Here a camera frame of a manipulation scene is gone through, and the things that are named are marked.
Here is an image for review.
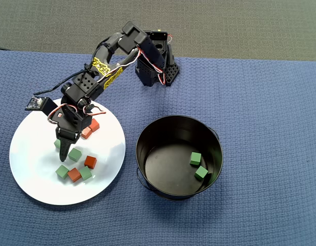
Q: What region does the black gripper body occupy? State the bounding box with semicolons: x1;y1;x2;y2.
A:
48;104;93;144

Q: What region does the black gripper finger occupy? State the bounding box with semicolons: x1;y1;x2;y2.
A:
59;139;73;162

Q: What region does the white round plate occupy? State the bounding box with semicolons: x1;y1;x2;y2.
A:
9;98;127;206

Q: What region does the red wooden cube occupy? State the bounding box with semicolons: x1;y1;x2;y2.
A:
89;118;100;133
83;155;98;170
80;127;93;140
67;167;82;183

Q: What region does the black metal bucket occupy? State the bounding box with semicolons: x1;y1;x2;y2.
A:
135;115;224;201

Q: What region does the blue woven tablecloth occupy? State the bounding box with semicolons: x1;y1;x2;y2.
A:
0;50;316;246

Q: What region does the thin black camera cable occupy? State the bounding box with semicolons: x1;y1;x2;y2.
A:
33;42;109;96

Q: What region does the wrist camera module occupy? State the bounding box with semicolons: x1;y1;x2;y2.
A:
25;96;57;116

